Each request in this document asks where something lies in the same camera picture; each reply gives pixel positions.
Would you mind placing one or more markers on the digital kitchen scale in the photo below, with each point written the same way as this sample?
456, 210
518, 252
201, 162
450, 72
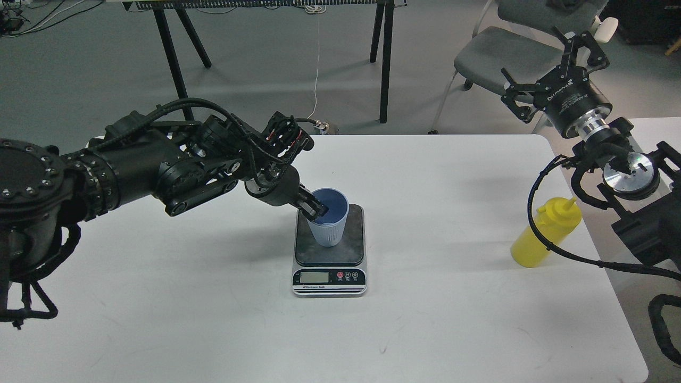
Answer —
338, 271

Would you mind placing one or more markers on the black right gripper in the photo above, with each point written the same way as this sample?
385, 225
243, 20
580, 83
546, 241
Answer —
574, 101

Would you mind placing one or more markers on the white side table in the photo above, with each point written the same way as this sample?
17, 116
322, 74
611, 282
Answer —
647, 132

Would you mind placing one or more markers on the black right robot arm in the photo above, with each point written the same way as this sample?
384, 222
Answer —
642, 188

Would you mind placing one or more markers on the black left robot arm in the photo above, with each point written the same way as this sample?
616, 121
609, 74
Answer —
184, 153

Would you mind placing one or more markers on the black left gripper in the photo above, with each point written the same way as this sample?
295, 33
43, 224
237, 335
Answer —
289, 191

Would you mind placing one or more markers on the blue ribbed plastic cup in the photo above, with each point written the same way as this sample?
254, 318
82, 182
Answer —
328, 229

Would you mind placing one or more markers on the black trestle table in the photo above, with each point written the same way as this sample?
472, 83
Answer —
382, 34

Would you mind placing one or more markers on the grey office chair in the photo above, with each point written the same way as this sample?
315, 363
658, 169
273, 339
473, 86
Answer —
510, 65

